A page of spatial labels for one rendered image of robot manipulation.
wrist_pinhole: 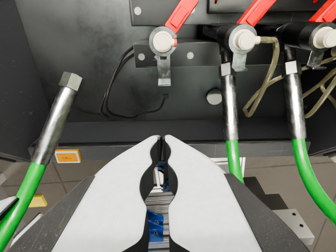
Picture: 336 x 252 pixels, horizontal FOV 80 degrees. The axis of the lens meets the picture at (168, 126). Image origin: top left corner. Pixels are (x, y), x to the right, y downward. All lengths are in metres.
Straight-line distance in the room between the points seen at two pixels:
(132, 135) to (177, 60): 0.22
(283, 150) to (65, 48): 0.54
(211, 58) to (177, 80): 0.17
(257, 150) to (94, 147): 0.36
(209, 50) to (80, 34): 0.30
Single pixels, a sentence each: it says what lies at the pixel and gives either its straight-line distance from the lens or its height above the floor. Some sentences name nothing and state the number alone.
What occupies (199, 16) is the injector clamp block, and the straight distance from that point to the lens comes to 0.34.
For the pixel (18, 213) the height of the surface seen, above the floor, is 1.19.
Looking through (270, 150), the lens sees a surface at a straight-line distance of 0.50.
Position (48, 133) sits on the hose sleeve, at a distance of 0.23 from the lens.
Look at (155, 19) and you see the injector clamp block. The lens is 0.34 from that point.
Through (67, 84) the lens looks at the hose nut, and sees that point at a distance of 0.23.
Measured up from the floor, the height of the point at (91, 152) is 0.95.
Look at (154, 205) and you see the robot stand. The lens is 0.87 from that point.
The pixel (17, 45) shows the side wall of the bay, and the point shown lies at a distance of 0.55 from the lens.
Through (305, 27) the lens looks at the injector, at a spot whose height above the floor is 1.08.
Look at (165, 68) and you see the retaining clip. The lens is 0.23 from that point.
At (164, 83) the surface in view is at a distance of 0.22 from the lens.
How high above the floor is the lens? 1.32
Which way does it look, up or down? 62 degrees down
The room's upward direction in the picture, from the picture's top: 180 degrees clockwise
